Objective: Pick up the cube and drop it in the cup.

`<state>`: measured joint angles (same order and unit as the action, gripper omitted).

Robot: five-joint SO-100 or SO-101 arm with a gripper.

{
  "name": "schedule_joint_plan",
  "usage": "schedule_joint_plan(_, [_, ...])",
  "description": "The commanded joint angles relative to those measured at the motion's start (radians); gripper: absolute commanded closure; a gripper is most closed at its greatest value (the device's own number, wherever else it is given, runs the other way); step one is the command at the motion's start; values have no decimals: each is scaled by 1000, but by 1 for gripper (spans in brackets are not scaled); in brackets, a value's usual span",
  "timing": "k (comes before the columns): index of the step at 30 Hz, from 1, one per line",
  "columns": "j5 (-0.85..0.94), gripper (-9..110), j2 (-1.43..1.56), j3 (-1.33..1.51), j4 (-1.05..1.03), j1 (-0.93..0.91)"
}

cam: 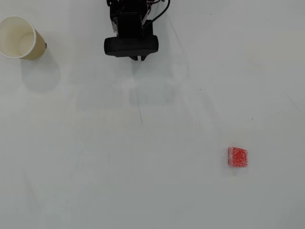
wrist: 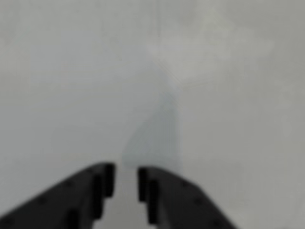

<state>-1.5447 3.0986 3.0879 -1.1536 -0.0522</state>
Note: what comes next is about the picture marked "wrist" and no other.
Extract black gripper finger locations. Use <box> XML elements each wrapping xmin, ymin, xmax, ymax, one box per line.
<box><xmin>137</xmin><ymin>166</ymin><xmax>238</xmax><ymax>229</ymax></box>
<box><xmin>0</xmin><ymin>162</ymin><xmax>116</xmax><ymax>229</ymax></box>

